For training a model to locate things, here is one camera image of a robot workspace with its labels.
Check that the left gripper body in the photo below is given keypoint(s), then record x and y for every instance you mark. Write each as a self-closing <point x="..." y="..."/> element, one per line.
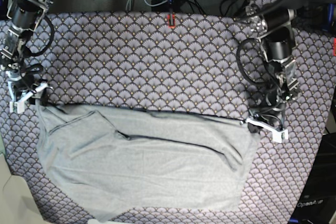
<point x="273" y="115"/>

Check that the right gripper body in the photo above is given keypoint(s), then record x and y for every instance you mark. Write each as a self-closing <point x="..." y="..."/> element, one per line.
<point x="28" y="80"/>

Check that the grey T-shirt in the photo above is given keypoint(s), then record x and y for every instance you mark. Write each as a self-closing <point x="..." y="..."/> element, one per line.
<point x="109" y="160"/>

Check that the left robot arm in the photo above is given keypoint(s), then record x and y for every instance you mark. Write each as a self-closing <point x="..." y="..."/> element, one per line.
<point x="272" y="24"/>

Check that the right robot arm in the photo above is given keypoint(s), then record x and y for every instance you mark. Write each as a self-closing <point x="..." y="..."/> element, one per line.
<point x="25" y="16"/>

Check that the red clamp at right edge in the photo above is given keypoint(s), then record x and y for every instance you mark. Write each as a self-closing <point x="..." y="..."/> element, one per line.
<point x="334" y="46"/>

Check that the red black table clamp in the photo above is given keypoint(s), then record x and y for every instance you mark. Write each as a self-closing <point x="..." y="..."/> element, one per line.
<point x="171" y="18"/>

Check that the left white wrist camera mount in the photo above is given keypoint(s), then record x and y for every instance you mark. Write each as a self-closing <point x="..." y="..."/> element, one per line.
<point x="278" y="134"/>

